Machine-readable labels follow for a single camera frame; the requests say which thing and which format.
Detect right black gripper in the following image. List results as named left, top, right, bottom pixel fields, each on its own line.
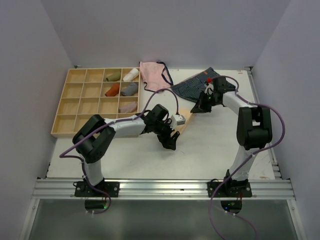
left=191, top=90, right=220, bottom=113

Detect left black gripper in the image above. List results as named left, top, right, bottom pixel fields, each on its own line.
left=152, top=118, right=179, bottom=150

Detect beige underwear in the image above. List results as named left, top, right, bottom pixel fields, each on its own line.
left=171, top=108, right=195, bottom=135

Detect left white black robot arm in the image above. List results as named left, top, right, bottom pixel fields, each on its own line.
left=72, top=104, right=186, bottom=197

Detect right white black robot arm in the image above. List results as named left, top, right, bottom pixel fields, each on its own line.
left=190, top=75, right=273, bottom=197

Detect mauve rolled underwear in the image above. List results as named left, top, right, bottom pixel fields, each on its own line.
left=119, top=102, right=138, bottom=114

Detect grey rolled underwear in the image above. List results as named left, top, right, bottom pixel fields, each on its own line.
left=120, top=82, right=139, bottom=97

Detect pink underwear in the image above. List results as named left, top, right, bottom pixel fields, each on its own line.
left=139, top=61, right=174, bottom=93

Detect orange rolled underwear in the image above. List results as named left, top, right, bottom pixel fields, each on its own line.
left=104, top=83, right=120, bottom=97

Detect white rolled underwear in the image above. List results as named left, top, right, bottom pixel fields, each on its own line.
left=122, top=68, right=139, bottom=82

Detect olive rolled underwear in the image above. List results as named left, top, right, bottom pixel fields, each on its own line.
left=104, top=71, right=121, bottom=82

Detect blue striped boxer shorts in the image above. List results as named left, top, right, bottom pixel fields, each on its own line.
left=171, top=67, right=220, bottom=103

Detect wooden compartment tray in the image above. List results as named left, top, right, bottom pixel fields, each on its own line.
left=51, top=67, right=141, bottom=138

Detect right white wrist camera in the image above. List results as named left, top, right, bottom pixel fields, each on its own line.
left=204, top=78, right=214, bottom=95

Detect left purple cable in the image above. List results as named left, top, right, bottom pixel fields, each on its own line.
left=59, top=88, right=180, bottom=215

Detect purple cable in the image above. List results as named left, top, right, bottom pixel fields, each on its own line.
left=207, top=75, right=286, bottom=240
left=59, top=88, right=180, bottom=215

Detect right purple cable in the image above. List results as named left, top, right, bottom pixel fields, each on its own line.
left=207, top=75, right=286, bottom=240

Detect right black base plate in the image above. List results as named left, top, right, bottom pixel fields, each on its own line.
left=206, top=179, right=253, bottom=198

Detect aluminium mounting rail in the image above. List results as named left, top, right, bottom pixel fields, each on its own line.
left=31, top=178, right=295, bottom=200

